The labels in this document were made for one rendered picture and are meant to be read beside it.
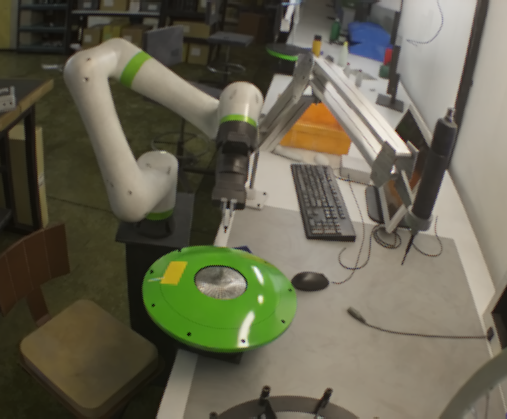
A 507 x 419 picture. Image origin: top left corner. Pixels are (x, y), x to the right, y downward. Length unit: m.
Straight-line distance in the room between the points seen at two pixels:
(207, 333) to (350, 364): 0.37
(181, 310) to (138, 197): 0.50
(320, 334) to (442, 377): 0.35
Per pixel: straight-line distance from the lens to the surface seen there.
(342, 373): 1.08
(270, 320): 0.93
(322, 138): 1.96
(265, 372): 1.04
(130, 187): 1.32
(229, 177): 1.11
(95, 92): 1.28
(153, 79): 1.36
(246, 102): 1.19
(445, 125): 0.72
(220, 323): 0.89
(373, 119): 0.90
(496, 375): 0.45
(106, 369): 1.39
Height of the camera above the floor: 1.72
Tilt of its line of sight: 31 degrees down
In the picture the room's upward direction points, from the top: 9 degrees clockwise
